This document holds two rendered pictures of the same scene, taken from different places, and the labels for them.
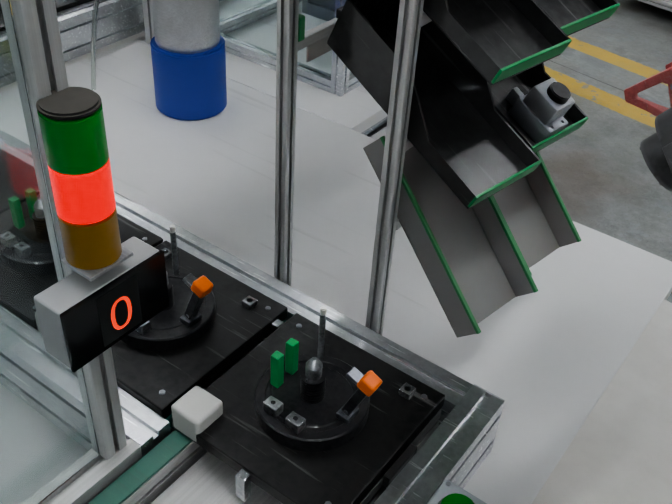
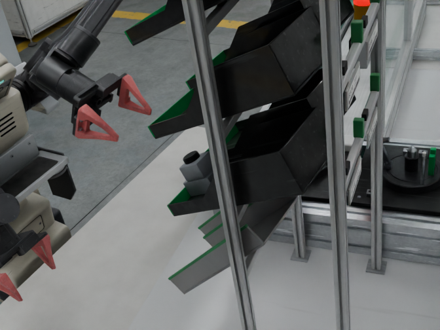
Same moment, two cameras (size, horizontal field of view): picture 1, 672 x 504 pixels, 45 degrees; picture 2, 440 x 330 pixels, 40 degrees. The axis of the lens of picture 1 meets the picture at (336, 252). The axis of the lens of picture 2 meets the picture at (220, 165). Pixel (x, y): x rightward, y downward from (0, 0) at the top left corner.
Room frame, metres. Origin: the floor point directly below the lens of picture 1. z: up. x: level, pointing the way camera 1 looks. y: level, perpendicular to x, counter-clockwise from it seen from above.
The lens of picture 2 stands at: (1.85, -0.34, 1.85)
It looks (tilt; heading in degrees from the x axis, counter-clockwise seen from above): 34 degrees down; 173
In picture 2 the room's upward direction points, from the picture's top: 10 degrees counter-clockwise
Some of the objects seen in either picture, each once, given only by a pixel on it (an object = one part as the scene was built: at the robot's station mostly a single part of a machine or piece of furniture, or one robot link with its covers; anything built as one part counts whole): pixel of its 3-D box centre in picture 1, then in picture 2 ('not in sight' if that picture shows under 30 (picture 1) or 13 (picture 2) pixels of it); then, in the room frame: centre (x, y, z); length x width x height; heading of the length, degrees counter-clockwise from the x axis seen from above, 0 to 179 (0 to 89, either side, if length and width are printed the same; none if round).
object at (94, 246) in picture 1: (90, 231); (364, 12); (0.57, 0.22, 1.28); 0.05 x 0.05 x 0.05
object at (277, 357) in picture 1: (277, 369); not in sight; (0.68, 0.06, 1.01); 0.01 x 0.01 x 0.05; 56
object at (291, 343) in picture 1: (291, 356); not in sight; (0.70, 0.04, 1.01); 0.01 x 0.01 x 0.05; 56
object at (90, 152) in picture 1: (74, 133); not in sight; (0.57, 0.22, 1.38); 0.05 x 0.05 x 0.05
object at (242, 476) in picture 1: (243, 485); not in sight; (0.56, 0.09, 0.95); 0.01 x 0.01 x 0.04; 56
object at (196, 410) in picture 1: (197, 414); (351, 146); (0.64, 0.15, 0.97); 0.05 x 0.05 x 0.04; 56
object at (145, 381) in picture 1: (161, 290); (412, 160); (0.81, 0.23, 1.01); 0.24 x 0.24 x 0.13; 56
